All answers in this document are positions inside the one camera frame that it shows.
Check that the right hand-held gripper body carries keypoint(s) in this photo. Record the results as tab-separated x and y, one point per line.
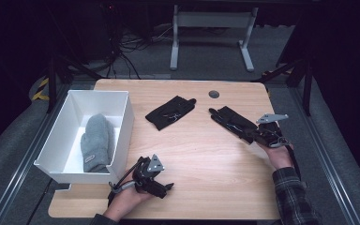
270	131

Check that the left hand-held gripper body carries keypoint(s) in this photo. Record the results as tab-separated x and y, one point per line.
148	168

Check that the black glove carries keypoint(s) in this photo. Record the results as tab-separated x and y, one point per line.
231	120
170	112

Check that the grey fleece mitten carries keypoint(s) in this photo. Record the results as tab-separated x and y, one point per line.
97	140

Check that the white box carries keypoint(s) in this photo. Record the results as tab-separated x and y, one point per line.
59	150

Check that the person's right hand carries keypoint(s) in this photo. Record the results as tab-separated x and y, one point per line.
279	156

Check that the person's left hand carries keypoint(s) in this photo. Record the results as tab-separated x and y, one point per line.
126	201

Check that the grey round table grommet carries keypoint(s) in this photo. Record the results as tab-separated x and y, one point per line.
214	94

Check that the black metal stand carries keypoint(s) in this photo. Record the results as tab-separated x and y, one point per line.
307	90
52	84

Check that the black yellow striped tape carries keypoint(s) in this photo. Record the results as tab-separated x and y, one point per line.
42	90

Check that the aluminium rail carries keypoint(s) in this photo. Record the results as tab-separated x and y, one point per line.
325	156
28	156

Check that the white metal desk frame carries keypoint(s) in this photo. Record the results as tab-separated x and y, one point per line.
214	20

